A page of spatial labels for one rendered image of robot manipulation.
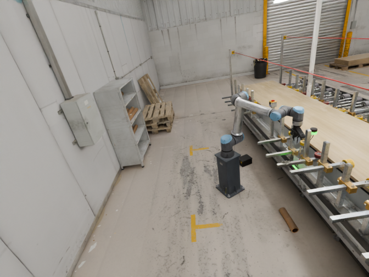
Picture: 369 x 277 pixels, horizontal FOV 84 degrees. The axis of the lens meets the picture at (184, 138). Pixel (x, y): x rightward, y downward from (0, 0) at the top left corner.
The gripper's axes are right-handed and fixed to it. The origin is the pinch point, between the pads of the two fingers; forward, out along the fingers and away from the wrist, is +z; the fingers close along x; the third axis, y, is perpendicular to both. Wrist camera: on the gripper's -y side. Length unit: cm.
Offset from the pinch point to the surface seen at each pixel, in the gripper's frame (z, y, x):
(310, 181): 31.3, -20.8, -4.7
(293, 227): 94, -21, 7
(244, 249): 101, -32, 65
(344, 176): 0, -55, -6
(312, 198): 85, 5, -29
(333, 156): 11.3, -15.3, -26.9
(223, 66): 44, 777, -99
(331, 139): 11.3, 12.8, -45.5
